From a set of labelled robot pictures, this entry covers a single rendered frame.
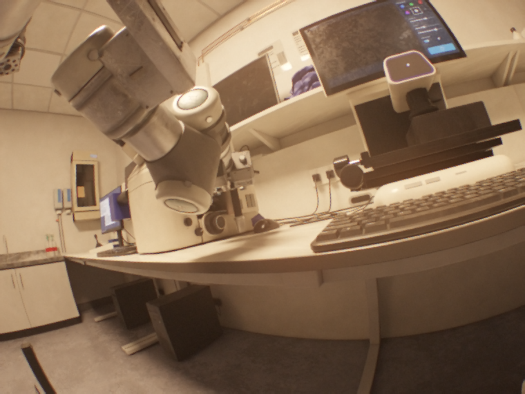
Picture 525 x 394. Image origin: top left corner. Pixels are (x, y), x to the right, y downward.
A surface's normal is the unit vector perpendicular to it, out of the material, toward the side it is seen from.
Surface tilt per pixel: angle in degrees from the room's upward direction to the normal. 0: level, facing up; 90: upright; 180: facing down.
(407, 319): 90
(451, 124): 90
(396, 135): 117
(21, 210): 90
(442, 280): 90
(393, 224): 80
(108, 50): 156
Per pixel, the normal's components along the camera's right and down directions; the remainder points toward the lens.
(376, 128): -0.38, 0.47
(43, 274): 0.83, -0.22
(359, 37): -0.52, 0.07
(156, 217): 0.09, -0.09
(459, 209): -0.54, -0.14
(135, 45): 0.21, 0.85
